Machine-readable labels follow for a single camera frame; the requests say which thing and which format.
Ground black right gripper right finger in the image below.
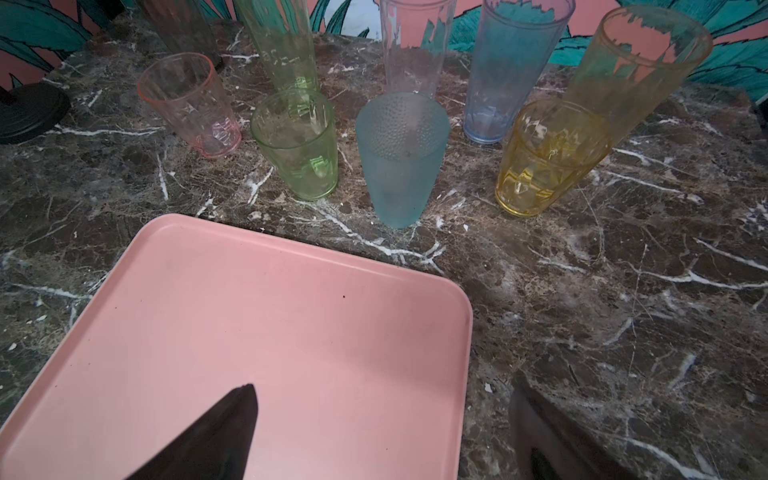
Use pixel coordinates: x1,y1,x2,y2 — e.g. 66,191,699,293
508,371,637,480

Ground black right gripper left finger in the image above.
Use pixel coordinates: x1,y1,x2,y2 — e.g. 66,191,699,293
130,384,258,480

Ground tall smoky grey glass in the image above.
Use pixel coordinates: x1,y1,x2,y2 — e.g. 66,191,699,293
136,0,224,71

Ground tall green glass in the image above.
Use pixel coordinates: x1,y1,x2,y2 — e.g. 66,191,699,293
235,0,320,91

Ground tall clear glass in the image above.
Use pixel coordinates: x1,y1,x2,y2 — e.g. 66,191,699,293
379,0,457,99

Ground pink plastic tray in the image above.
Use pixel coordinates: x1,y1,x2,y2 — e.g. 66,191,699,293
1,214,472,479

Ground short yellow glass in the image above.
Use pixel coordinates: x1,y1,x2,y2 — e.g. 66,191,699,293
495,98,612,217

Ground short green glass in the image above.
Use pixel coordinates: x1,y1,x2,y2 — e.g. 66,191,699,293
250,88,339,201

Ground frosted teal cup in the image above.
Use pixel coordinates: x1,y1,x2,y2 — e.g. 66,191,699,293
355,92,451,229

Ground short pink glass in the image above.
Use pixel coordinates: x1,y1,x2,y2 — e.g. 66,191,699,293
137,52,242,158

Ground black microphone stand base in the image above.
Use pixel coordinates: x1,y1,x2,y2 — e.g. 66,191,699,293
0,83,71,144

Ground tall yellow glass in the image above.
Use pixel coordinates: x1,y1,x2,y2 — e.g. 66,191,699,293
564,4,713,145

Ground tall blue glass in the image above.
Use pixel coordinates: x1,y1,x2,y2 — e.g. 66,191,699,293
463,0,576,144

